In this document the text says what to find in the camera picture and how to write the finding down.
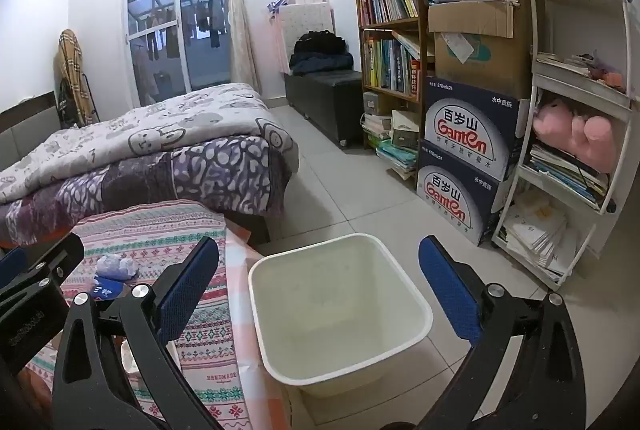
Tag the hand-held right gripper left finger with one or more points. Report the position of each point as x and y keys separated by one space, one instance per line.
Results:
x=190 y=290

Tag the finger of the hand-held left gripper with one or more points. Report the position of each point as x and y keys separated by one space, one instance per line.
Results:
x=12 y=267
x=62 y=255

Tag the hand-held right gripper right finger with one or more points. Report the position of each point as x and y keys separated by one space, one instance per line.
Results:
x=447 y=290

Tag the white wrapper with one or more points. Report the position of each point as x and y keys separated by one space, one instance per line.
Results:
x=116 y=266

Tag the small blue white box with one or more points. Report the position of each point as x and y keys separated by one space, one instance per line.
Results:
x=110 y=287

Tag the white tissue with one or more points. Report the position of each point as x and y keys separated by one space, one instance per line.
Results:
x=129 y=360

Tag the white plastic trash bin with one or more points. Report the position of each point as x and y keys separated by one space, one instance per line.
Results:
x=340 y=300

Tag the striped patterned tablecloth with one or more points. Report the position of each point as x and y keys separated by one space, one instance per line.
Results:
x=150 y=230

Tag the blue water carton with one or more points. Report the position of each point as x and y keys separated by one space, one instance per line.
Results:
x=465 y=129
x=450 y=205

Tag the dark bed base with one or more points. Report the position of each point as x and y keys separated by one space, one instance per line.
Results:
x=255 y=230

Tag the stack of white papers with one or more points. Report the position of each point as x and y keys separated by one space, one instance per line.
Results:
x=540 y=235

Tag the purple patterned blanket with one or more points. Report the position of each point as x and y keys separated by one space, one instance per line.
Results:
x=175 y=180

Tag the grey bed headboard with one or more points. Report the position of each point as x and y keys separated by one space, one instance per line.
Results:
x=30 y=124

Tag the pile of books and papers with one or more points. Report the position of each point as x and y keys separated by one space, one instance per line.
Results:
x=395 y=159

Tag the black hanging bag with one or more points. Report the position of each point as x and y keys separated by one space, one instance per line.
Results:
x=67 y=104

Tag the stack of flat books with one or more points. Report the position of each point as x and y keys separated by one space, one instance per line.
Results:
x=565 y=175

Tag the white green box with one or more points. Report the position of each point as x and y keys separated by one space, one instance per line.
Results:
x=405 y=129

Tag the plaid coat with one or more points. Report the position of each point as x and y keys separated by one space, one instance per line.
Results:
x=70 y=59

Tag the grey cardboard box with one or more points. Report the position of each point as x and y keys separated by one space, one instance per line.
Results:
x=375 y=103

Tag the pink plush toy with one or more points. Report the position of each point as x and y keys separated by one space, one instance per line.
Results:
x=570 y=129

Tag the black storage bench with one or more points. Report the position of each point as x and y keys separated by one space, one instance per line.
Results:
x=325 y=104

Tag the row of thick upright books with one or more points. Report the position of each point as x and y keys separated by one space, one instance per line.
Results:
x=390 y=64

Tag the brown cardboard box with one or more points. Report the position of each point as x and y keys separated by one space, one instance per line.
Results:
x=495 y=59

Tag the sliding glass door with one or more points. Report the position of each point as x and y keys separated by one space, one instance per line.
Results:
x=200 y=34

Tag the clutter of small items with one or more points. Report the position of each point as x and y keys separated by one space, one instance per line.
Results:
x=585 y=69

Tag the cream curtain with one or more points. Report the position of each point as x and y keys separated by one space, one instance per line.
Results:
x=240 y=24

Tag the row of hanging clothes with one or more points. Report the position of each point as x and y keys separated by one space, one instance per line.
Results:
x=202 y=19

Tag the wooden bookshelf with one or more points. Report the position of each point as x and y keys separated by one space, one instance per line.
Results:
x=390 y=24

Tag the black duffel bag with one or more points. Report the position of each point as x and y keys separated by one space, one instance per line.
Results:
x=320 y=42

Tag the blue patterned cloth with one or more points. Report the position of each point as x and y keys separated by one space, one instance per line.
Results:
x=277 y=4

